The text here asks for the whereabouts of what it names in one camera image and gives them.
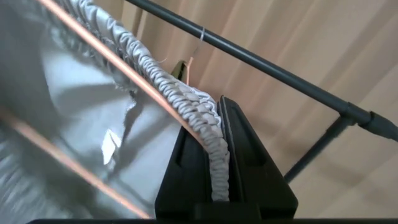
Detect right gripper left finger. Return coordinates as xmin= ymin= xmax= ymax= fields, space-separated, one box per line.
xmin=154 ymin=125 xmax=215 ymax=220

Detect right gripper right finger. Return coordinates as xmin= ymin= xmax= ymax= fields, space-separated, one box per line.
xmin=218 ymin=95 xmax=299 ymax=220

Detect green sleeveless shirt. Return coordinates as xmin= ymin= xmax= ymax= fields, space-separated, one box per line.
xmin=170 ymin=60 xmax=188 ymax=82

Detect pale grey shorts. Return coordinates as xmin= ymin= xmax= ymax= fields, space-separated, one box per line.
xmin=0 ymin=0 xmax=231 ymax=220

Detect black clothes rack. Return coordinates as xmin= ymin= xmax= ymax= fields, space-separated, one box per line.
xmin=124 ymin=0 xmax=398 ymax=184

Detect beige curtain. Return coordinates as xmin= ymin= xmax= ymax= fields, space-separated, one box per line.
xmin=93 ymin=0 xmax=398 ymax=219

